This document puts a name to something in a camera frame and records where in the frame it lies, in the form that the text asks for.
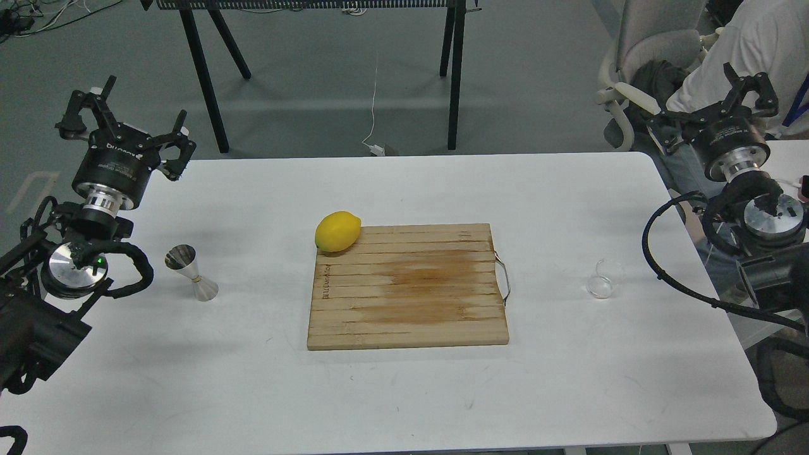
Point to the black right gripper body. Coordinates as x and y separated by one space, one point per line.
730 146

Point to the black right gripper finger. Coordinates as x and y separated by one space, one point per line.
668 129
766 104

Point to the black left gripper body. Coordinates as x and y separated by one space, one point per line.
119 161

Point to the steel double jigger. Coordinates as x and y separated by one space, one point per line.
183 260

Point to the small clear glass cup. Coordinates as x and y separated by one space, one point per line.
606 278

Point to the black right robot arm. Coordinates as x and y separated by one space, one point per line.
752 219

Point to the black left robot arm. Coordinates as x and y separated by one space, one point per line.
73 254

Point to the grey office chair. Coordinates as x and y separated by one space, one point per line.
649 33

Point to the yellow lemon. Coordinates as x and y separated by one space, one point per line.
337 232

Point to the wooden cutting board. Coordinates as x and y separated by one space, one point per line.
413 286

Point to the black metal frame table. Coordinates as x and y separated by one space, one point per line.
310 66

